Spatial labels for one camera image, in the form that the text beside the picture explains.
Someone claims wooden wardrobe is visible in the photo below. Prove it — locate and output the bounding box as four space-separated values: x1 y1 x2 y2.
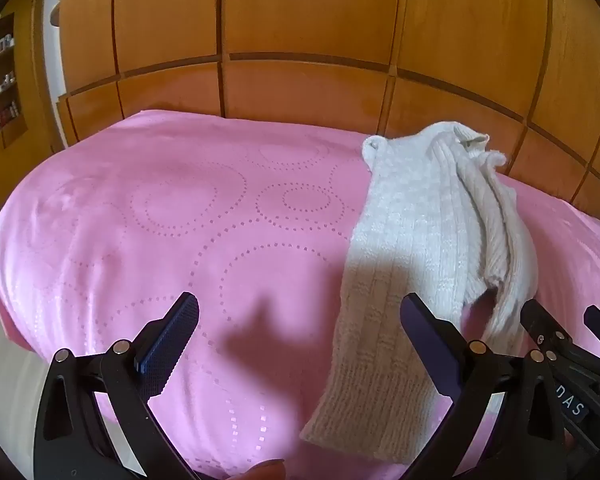
0 0 600 221

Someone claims person's left hand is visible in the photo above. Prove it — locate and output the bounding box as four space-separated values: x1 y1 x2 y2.
247 460 287 480

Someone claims pink dotted blanket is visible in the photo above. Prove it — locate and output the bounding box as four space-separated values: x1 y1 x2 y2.
0 109 600 480

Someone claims white knit sweater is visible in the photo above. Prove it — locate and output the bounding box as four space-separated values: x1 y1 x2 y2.
300 121 539 465

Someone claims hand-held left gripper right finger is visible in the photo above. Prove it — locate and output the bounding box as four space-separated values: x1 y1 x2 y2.
401 293 574 480

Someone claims wall shelf with bottles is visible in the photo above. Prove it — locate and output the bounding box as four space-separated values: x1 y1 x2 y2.
0 12 31 148

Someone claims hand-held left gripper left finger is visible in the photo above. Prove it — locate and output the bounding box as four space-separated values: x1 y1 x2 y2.
32 291 201 480

